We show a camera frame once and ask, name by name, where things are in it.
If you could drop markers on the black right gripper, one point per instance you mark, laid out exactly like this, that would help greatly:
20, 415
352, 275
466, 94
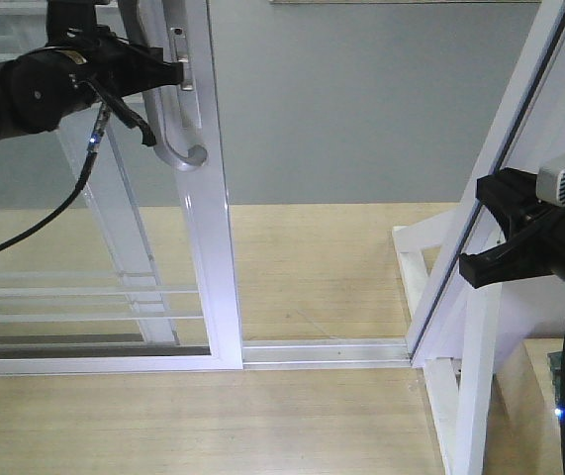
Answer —
537, 251

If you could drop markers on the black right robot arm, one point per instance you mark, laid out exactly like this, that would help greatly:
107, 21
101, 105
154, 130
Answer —
530, 210

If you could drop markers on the aluminium floor track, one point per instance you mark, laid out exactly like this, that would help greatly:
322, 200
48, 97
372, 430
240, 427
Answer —
332, 353

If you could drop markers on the white sliding glass door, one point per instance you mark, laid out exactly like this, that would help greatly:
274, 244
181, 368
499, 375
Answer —
111, 260

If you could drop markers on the white door frame post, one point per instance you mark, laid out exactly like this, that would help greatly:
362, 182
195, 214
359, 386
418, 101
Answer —
529, 126

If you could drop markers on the door latch slider plate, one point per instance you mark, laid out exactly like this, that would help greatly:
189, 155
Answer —
181, 54

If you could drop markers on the grey curved door handle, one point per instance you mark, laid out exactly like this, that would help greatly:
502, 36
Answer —
173, 114

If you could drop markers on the white wooden support brace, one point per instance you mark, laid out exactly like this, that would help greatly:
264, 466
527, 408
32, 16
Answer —
453, 332

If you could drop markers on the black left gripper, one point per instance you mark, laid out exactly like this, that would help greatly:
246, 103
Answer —
84, 60

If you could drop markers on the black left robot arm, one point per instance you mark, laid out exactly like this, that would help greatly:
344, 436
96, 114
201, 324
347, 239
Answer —
23, 109

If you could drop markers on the green circuit board with LED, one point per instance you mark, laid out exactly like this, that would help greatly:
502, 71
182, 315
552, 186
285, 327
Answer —
556, 364

